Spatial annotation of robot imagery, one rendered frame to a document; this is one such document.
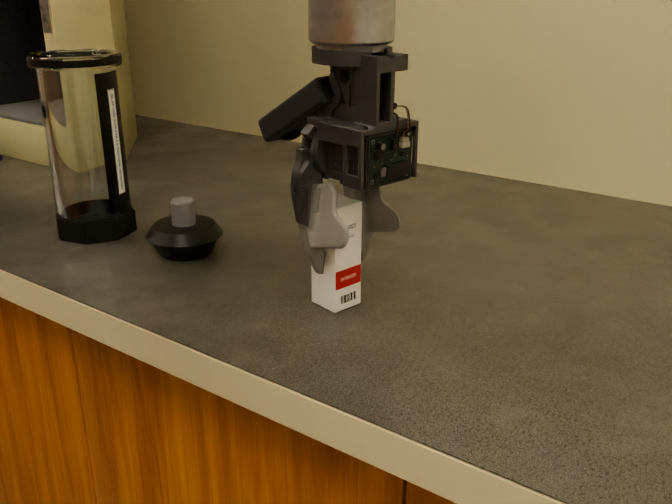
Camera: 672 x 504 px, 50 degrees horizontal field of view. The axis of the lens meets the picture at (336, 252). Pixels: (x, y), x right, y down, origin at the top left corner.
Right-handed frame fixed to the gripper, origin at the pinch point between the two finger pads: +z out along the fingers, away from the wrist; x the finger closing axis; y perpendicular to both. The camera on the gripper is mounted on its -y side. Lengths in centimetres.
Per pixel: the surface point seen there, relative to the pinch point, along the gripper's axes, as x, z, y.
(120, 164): -6.4, -3.6, -33.2
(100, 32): 9, -16, -69
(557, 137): 57, -1, -11
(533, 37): 55, -16, -16
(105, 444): -17.4, 26.8, -22.0
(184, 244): -6.2, 3.1, -19.2
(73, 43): 4, -15, -67
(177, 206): -5.1, -0.5, -22.1
